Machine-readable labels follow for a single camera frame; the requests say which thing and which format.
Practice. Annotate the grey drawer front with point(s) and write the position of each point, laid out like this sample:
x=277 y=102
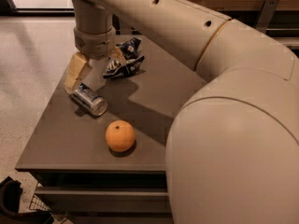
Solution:
x=105 y=200

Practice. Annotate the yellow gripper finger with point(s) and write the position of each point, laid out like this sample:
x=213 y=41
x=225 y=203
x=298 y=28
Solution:
x=78 y=68
x=116 y=57

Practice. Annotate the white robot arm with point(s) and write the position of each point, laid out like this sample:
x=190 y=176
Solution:
x=232 y=154

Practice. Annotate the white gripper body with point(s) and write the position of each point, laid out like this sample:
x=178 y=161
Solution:
x=94 y=44

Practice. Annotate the wire mesh basket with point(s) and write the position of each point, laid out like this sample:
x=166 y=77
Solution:
x=36 y=204

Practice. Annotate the right metal bracket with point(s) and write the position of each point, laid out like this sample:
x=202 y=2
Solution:
x=266 y=15

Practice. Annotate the silver blue redbull can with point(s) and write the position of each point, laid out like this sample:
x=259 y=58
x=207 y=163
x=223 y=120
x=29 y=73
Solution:
x=90 y=100

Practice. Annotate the black curved plastic object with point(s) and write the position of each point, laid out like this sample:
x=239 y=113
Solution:
x=10 y=196

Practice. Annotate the crumpled blue chip bag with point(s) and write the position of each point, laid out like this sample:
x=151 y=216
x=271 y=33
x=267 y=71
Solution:
x=133 y=58

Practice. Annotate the orange fruit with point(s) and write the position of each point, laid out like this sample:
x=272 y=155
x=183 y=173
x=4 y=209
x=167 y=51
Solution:
x=120 y=135

